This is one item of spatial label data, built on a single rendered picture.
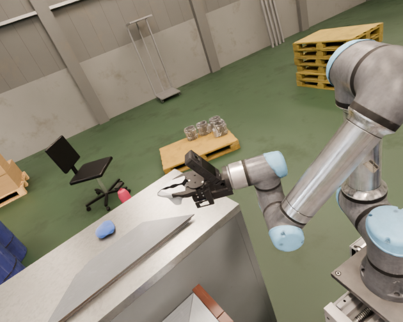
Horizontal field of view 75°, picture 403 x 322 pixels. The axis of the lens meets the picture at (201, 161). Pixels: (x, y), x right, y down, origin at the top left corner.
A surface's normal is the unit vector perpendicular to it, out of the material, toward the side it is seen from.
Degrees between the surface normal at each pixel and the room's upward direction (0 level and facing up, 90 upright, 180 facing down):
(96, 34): 90
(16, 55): 90
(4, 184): 90
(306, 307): 0
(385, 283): 73
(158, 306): 90
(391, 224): 7
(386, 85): 49
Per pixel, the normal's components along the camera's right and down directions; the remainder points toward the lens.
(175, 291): 0.58, 0.25
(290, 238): 0.02, 0.51
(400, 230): -0.30, -0.74
